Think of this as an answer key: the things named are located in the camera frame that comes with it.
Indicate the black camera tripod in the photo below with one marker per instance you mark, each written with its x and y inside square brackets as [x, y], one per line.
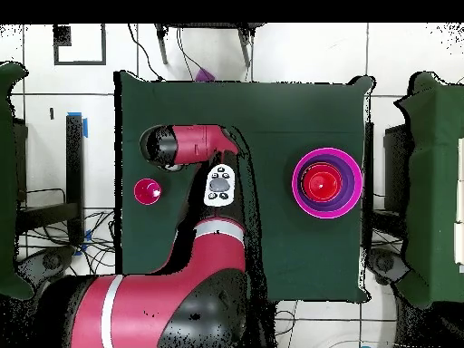
[162, 47]

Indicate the black square frame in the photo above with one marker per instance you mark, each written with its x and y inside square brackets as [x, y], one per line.
[79, 63]

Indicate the dark grey pedestal leg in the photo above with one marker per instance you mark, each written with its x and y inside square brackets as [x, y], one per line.
[384, 262]
[50, 261]

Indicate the black metal stand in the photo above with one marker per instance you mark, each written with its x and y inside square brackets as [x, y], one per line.
[395, 163]
[74, 163]

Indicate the large pink bowl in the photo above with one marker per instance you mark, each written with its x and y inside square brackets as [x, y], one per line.
[327, 215]

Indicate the pinkish red cup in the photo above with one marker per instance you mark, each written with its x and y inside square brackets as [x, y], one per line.
[144, 194]

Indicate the green cloth covered table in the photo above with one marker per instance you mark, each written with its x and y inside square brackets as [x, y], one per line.
[435, 181]
[7, 181]

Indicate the purple bowl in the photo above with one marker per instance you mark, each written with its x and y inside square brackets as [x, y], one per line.
[348, 195]

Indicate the dark green tablecloth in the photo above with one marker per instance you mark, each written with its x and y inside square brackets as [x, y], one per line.
[290, 108]

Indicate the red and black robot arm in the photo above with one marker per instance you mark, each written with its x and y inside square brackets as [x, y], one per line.
[203, 290]

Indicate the small pinkish red bowl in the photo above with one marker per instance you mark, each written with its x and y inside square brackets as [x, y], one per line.
[304, 181]

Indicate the small purple object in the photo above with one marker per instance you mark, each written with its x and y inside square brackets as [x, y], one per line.
[203, 76]

